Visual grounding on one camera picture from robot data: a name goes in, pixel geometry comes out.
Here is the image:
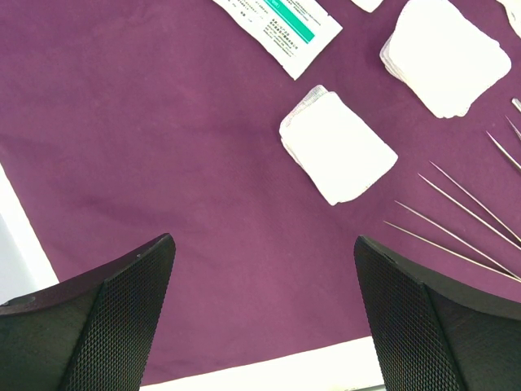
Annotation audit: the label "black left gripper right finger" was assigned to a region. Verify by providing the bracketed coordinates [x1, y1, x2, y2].
[353, 235, 520, 390]

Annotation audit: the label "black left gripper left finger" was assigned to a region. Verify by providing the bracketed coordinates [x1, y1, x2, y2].
[1, 234, 176, 390]

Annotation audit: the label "leftmost steel tweezers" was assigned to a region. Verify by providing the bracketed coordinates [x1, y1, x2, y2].
[383, 199, 521, 283]

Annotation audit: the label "steel tweezers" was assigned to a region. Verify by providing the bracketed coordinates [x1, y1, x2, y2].
[417, 161, 520, 250]
[383, 199, 521, 283]
[485, 115, 520, 173]

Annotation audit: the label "left gauze pad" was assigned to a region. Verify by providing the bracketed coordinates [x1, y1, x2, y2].
[279, 85, 398, 206]

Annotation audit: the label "gauze pad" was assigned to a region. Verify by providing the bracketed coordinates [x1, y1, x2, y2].
[379, 1, 512, 119]
[279, 85, 398, 206]
[497, 0, 521, 37]

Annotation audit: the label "purple cloth mat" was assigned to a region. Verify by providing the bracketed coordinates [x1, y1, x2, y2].
[1, 1, 520, 384]

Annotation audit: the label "middle gauze pad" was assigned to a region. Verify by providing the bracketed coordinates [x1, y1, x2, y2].
[379, 1, 512, 119]

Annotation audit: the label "green white sachet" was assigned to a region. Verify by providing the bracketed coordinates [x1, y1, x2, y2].
[215, 0, 342, 80]

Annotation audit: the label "middle blister packet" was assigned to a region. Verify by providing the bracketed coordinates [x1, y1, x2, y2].
[352, 0, 383, 13]

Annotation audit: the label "right gauze pad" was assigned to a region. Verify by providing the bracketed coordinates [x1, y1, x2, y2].
[497, 0, 521, 37]

